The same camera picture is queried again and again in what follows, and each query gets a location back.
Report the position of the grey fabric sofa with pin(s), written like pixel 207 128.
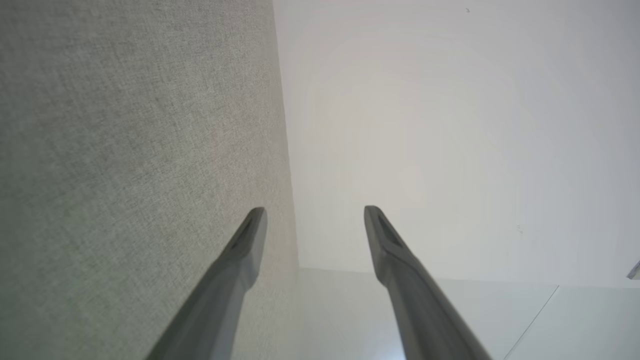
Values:
pixel 100 150

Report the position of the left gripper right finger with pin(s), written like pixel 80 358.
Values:
pixel 415 300

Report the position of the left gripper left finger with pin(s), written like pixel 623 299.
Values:
pixel 225 300

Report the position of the small grey metal fixture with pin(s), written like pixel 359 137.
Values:
pixel 635 271

